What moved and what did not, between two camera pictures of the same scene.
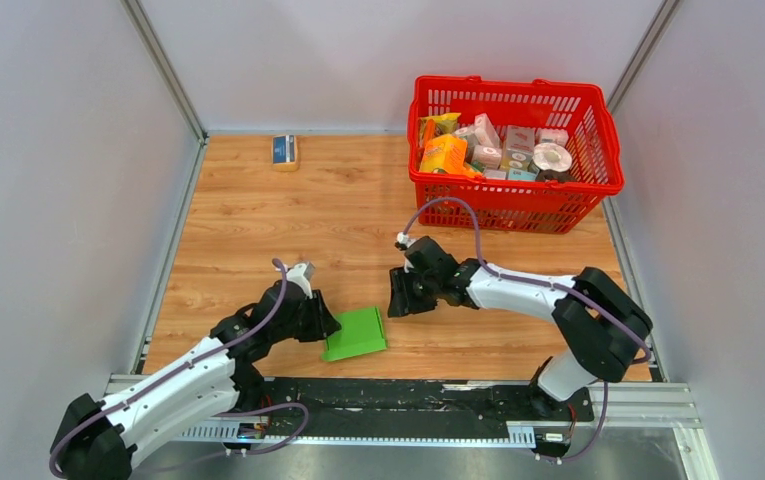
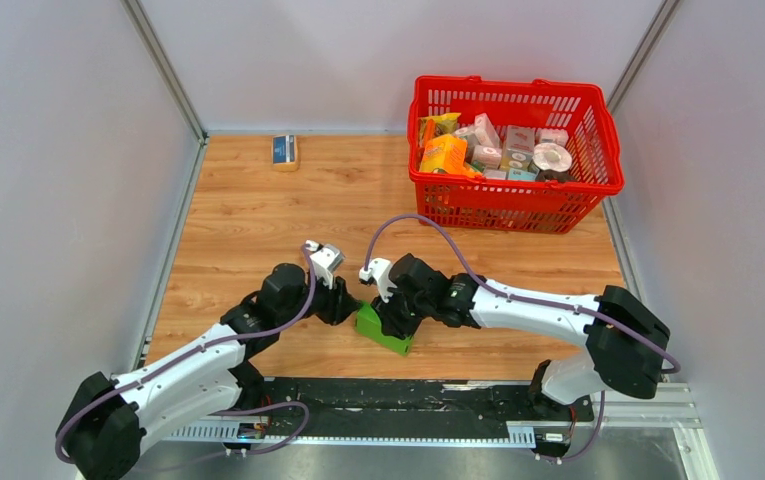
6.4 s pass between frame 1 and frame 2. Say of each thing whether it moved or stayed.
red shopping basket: stayed
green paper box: moved
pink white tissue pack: stayed
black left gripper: moved
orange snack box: stayed
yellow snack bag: stayed
